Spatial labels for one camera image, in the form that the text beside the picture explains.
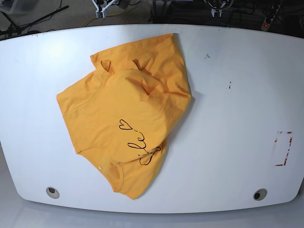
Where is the yellow T-shirt with script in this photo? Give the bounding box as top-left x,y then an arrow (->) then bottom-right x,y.
57,34 -> 191,200

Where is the red tape rectangle marker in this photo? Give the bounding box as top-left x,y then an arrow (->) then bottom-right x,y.
272,131 -> 293,167

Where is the black power strip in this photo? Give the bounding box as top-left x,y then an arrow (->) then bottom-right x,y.
261,0 -> 282,31

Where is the black tripod stand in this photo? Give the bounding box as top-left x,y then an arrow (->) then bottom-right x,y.
0,1 -> 69,41

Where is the yellow cable on floor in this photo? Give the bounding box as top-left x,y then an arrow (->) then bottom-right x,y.
80,4 -> 129,28

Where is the left table cable grommet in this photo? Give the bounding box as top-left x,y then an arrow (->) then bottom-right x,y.
46,187 -> 60,199

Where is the table cable grommet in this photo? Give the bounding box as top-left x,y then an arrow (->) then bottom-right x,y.
253,189 -> 267,201
46,187 -> 60,199

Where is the right table cable grommet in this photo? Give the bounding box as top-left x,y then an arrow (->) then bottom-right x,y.
253,189 -> 267,201

